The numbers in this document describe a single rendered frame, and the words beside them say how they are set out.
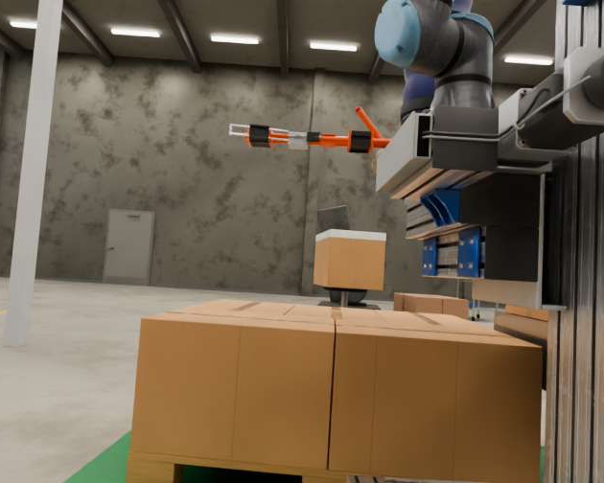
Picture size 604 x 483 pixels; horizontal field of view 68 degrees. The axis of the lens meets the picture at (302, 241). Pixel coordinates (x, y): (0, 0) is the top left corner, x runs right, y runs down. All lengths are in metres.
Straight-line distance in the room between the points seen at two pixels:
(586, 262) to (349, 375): 0.78
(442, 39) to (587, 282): 0.51
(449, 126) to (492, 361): 0.92
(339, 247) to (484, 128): 2.51
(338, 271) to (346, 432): 1.83
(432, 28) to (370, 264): 2.37
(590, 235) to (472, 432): 0.81
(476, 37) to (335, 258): 2.27
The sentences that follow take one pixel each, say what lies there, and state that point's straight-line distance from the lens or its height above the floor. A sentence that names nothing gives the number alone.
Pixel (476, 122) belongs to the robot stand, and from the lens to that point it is 0.69.
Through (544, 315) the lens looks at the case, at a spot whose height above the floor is 0.63.
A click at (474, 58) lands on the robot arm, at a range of 1.04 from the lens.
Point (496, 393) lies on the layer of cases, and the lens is 1.47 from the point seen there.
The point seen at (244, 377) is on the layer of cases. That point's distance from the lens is 1.42.
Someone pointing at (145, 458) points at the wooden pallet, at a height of 0.13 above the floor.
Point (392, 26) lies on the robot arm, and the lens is 0.98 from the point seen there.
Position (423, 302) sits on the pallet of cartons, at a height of 0.38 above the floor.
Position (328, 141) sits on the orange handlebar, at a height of 1.17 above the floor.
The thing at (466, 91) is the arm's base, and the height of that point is 1.10.
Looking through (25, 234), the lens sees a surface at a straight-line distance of 4.11.
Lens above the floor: 0.72
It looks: 4 degrees up
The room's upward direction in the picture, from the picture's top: 4 degrees clockwise
